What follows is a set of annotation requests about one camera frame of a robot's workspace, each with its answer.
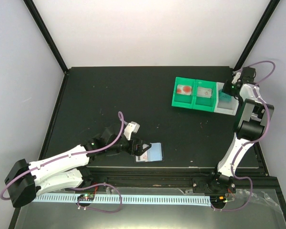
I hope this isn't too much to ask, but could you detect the black leather card holder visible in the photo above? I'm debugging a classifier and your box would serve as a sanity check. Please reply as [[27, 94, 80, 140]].
[[134, 143, 164, 162]]

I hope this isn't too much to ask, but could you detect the white card red pattern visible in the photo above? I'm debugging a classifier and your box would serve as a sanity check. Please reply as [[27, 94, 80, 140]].
[[197, 86, 212, 98]]

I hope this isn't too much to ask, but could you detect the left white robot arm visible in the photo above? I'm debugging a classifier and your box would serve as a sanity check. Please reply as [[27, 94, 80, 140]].
[[0, 126, 152, 208]]

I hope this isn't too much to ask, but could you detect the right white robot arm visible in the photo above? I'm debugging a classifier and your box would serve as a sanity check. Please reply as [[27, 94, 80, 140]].
[[193, 66, 275, 195]]

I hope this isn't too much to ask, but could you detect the card with red circles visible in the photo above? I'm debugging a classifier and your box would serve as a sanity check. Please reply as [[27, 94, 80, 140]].
[[176, 84, 193, 96]]

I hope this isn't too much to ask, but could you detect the white bin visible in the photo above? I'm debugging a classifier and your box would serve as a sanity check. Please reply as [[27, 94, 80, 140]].
[[214, 82, 239, 116]]

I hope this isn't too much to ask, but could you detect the middle green bin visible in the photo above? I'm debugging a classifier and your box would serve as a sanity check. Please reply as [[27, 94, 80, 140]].
[[193, 80, 217, 112]]

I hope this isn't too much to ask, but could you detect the green bin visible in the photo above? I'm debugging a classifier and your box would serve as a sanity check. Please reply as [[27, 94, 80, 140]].
[[172, 77, 196, 109], [193, 80, 217, 112]]

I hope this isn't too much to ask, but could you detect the left green bin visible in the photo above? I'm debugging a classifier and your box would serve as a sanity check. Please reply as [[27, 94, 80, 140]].
[[172, 77, 196, 109]]

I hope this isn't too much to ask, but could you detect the small circuit board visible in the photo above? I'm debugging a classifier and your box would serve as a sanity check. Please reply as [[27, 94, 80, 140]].
[[77, 194, 94, 201]]

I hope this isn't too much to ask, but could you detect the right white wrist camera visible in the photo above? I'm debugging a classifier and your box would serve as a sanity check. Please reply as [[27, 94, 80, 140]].
[[232, 71, 242, 84]]

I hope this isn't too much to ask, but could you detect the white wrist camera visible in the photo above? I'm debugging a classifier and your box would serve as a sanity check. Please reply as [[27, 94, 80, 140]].
[[123, 121, 140, 141], [232, 71, 242, 84]]

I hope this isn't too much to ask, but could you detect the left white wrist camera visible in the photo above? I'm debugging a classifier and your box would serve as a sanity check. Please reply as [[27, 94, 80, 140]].
[[123, 121, 140, 141]]

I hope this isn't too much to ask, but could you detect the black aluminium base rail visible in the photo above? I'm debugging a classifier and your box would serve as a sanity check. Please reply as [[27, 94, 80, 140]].
[[65, 166, 279, 194]]

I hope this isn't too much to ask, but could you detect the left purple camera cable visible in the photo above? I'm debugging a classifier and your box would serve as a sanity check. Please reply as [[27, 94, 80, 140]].
[[0, 111, 128, 200]]

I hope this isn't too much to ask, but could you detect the purple camera cable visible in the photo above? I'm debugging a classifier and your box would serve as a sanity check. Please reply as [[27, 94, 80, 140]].
[[233, 61, 276, 177], [0, 111, 128, 200]]

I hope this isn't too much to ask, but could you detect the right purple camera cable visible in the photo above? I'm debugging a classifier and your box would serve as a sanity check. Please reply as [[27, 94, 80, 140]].
[[233, 61, 276, 177]]

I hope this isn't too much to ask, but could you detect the purple cable loop left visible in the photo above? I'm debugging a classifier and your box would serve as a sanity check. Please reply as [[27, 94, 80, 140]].
[[70, 183, 123, 213]]

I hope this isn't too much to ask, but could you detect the purple cable loop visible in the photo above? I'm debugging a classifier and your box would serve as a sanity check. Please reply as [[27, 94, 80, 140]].
[[211, 176, 254, 212], [70, 183, 123, 213]]

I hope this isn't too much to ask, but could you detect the purple cable loop right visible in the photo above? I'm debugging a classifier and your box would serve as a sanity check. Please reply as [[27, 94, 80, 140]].
[[211, 176, 254, 212]]

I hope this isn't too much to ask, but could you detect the right black frame post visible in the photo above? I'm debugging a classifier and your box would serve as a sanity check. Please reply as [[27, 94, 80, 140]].
[[233, 0, 281, 70]]

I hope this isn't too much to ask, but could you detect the black frame post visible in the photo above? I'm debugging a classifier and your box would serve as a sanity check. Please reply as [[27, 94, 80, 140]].
[[23, 0, 69, 74], [233, 0, 281, 70]]

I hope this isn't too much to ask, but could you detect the white slotted cable duct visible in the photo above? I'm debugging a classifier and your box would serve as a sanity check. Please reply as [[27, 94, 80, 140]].
[[34, 193, 211, 207]]

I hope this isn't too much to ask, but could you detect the left black frame post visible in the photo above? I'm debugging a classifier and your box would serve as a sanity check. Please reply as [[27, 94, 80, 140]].
[[23, 0, 69, 74]]

